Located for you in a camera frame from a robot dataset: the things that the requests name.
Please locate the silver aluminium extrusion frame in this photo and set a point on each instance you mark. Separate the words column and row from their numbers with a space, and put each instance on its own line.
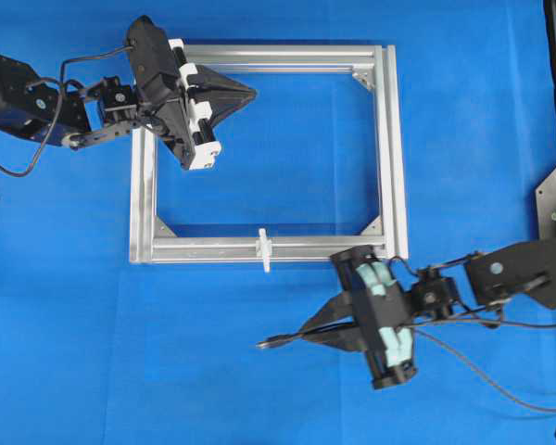
column 317, row 161

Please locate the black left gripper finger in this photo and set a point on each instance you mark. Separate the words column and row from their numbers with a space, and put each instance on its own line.
column 204, row 79
column 223, row 103

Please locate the white zip tie loop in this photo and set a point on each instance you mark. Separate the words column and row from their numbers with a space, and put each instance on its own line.
column 264, row 250

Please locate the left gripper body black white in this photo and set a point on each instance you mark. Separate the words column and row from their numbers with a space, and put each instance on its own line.
column 165, row 80

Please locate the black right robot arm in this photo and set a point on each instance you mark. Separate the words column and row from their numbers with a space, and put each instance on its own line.
column 524, row 268

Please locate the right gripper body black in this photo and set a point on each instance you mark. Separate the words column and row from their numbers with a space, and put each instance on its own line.
column 380, row 309

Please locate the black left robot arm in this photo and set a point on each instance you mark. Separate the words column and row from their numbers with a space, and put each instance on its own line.
column 64, row 112

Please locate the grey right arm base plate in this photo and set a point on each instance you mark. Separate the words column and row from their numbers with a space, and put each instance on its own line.
column 546, row 206

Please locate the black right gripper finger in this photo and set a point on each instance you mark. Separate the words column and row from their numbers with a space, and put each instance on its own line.
column 344, row 337
column 335, row 312

